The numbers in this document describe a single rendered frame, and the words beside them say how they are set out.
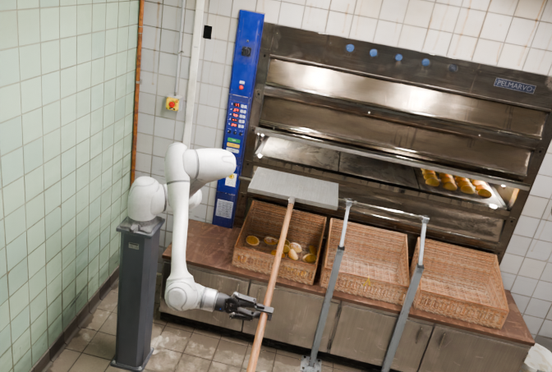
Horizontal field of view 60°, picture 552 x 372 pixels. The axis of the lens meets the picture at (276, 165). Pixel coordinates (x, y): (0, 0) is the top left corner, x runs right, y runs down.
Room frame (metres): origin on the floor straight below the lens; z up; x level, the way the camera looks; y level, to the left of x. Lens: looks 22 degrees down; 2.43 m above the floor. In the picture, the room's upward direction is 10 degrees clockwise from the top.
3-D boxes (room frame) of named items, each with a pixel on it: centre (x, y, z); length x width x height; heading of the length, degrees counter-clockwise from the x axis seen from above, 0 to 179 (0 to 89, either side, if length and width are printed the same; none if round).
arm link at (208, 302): (1.59, 0.17, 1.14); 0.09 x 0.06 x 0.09; 176
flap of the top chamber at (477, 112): (3.07, -0.73, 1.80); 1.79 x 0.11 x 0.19; 85
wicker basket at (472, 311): (2.74, -1.33, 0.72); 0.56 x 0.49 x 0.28; 84
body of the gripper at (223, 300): (1.59, 0.10, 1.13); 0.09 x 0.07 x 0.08; 86
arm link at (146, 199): (2.30, 0.68, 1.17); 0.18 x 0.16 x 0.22; 119
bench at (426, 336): (2.79, -0.59, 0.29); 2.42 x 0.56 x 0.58; 85
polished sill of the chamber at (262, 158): (3.09, -0.73, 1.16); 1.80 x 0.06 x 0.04; 85
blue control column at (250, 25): (4.09, 0.23, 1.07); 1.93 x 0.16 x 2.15; 175
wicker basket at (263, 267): (2.85, -0.13, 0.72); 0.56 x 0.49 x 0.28; 84
